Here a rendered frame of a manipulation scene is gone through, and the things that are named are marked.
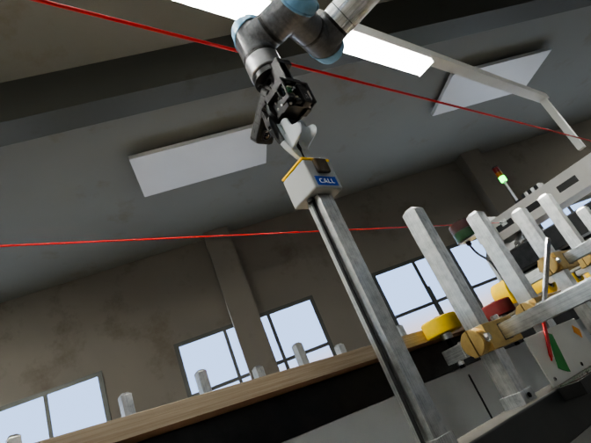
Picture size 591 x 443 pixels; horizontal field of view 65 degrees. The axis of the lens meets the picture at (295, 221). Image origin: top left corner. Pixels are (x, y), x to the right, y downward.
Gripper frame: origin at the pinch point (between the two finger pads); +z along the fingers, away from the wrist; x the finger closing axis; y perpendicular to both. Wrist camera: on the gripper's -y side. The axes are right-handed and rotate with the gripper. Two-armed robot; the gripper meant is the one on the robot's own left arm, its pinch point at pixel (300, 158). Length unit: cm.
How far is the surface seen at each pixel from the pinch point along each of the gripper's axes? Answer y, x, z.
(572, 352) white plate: 2, 50, 51
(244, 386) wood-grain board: -14.2, -18.5, 35.2
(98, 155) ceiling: -248, 64, -211
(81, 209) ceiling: -326, 68, -211
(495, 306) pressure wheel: -8, 52, 35
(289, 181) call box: -1.7, -3.5, 4.3
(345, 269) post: 0.0, -1.7, 24.0
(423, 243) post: -0.3, 24.3, 20.1
